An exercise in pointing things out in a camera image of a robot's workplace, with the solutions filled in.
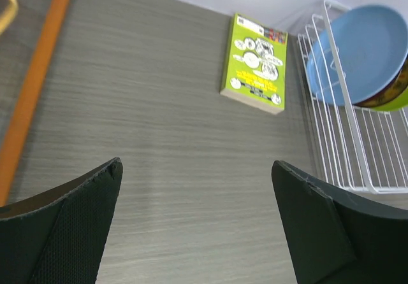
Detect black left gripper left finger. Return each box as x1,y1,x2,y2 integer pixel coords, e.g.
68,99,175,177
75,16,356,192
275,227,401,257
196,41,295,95
1,157,123,283

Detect light blue plate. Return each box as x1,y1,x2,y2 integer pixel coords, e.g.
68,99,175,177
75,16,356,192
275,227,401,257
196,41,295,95
307,4,407,106

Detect yellow mug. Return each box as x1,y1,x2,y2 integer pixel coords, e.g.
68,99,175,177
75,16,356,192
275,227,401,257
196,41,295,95
0,0,18,34

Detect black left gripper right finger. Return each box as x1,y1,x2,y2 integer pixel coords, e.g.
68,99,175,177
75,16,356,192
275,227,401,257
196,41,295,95
271,160,407,283

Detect dark red floral plate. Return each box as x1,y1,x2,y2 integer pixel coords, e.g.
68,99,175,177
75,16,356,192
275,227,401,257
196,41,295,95
356,60,407,108

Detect orange wooden shelf rack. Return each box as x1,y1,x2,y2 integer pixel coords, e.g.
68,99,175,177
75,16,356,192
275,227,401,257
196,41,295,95
1,0,71,206

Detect white wire dish rack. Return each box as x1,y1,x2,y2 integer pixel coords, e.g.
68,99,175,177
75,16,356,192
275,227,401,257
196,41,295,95
297,0,407,194

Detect green paperback book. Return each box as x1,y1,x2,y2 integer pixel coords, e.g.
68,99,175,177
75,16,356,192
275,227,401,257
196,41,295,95
220,13,288,114

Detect lime green plate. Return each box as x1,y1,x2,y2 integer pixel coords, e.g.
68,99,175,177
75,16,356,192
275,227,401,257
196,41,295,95
372,88,408,111

